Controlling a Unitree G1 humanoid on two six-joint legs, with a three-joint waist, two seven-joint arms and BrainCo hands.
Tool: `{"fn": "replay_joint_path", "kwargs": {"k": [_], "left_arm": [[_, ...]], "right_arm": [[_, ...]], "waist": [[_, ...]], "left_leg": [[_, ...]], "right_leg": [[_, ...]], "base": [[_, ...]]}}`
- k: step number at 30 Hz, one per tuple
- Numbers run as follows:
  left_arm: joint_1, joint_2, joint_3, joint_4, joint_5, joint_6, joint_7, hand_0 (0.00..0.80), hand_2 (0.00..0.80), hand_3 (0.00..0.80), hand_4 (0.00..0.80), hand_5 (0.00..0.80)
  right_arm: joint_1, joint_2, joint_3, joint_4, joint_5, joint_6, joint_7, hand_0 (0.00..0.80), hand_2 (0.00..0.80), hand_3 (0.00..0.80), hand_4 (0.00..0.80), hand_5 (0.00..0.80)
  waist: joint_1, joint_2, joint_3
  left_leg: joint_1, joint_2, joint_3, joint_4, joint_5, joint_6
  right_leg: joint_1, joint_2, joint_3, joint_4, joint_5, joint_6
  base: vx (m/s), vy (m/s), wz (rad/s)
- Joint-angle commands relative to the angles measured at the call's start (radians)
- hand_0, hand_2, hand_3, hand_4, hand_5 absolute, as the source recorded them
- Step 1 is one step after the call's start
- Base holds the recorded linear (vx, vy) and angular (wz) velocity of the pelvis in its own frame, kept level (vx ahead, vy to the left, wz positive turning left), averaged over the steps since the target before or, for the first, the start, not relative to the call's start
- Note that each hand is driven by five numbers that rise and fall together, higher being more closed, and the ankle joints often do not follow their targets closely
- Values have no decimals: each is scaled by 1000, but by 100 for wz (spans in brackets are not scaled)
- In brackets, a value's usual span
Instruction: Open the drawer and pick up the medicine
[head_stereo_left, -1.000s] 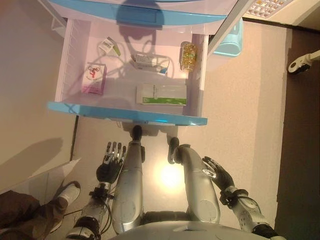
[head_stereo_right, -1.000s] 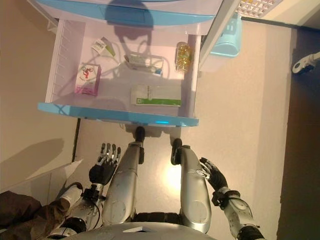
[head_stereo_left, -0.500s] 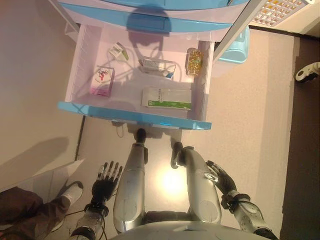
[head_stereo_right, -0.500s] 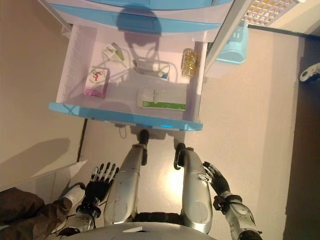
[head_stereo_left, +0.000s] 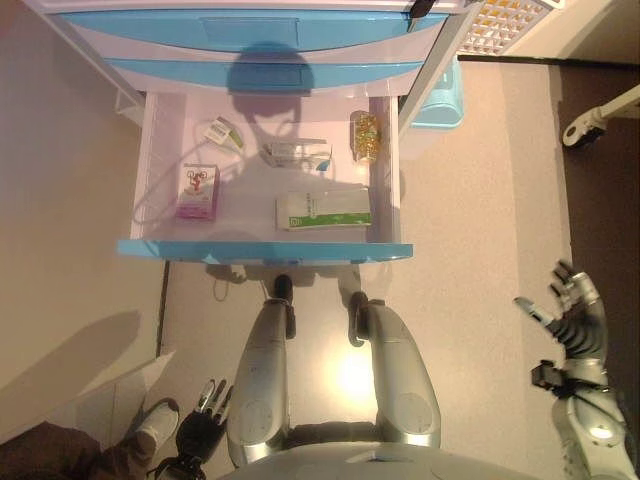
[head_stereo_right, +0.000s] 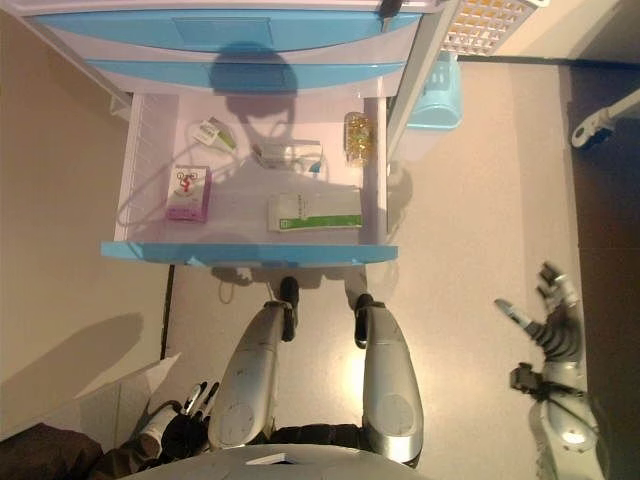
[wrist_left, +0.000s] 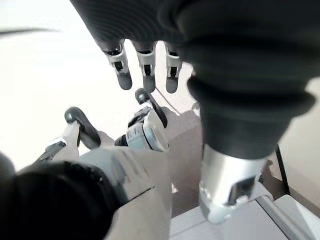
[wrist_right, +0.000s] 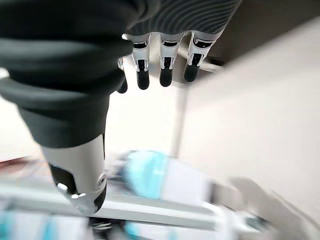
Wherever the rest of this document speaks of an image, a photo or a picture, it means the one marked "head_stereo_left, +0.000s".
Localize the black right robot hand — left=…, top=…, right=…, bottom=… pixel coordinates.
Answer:
left=513, top=259, right=609, bottom=361

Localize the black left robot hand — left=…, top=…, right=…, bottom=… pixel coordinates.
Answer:
left=174, top=378, right=235, bottom=459

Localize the blue front cart drawer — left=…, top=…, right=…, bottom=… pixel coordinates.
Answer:
left=115, top=92, right=415, bottom=265
left=49, top=7, right=451, bottom=54
left=102, top=54, right=426, bottom=94

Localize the white blue medicine box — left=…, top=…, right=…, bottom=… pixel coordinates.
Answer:
left=262, top=139, right=334, bottom=174

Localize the pink medicine box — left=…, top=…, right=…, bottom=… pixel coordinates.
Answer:
left=174, top=162, right=222, bottom=222

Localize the green white medicine box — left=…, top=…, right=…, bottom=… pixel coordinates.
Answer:
left=273, top=188, right=374, bottom=233

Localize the white person shoe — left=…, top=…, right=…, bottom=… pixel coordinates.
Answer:
left=132, top=397, right=181, bottom=456

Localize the silver left robot leg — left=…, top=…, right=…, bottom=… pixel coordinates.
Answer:
left=227, top=274, right=296, bottom=466

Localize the silver robot leg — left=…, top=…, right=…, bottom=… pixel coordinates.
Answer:
left=227, top=274, right=296, bottom=466
left=347, top=292, right=444, bottom=449

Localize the brown trouser leg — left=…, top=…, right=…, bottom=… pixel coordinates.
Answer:
left=0, top=419, right=136, bottom=480

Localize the grey robot torso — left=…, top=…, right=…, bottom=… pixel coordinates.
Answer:
left=214, top=442, right=546, bottom=480

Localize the silver right robot leg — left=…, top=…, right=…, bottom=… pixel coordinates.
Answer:
left=347, top=292, right=444, bottom=449

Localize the white bed caster wheel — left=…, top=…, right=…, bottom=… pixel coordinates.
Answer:
left=562, top=107, right=609, bottom=149

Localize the light blue lid waste bin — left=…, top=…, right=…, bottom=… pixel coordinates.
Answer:
left=399, top=57, right=465, bottom=156

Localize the white plastic mesh basket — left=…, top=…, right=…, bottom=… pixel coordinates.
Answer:
left=457, top=0, right=566, bottom=56

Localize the clear side file holder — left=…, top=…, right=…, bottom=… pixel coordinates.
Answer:
left=113, top=89, right=146, bottom=124

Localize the black cart lock key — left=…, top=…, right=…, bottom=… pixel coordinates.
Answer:
left=407, top=0, right=436, bottom=31

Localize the white medical cart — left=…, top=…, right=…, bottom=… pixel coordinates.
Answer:
left=34, top=0, right=471, bottom=266

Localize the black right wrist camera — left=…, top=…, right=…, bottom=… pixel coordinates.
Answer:
left=530, top=362, right=566, bottom=396

